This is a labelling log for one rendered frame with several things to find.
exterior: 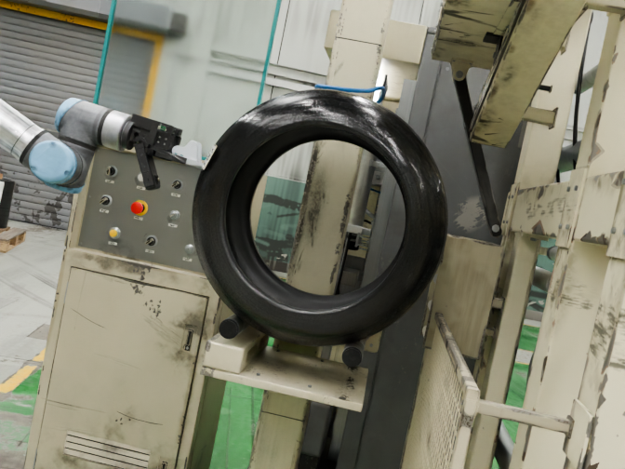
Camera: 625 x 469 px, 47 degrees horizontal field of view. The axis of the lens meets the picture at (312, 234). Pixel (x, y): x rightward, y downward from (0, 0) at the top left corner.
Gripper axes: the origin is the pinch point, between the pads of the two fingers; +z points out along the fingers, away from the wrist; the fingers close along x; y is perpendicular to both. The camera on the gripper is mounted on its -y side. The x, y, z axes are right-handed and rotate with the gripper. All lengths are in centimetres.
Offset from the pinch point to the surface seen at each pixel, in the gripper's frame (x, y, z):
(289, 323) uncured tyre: -11.8, -26.0, 31.8
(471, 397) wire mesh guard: -60, -18, 65
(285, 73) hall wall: 908, 154, -175
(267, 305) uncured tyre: -12.1, -23.9, 26.0
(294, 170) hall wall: 916, 18, -118
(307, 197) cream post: 26.6, 0.4, 22.4
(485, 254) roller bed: 20, 1, 71
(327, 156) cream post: 26.7, 12.6, 24.3
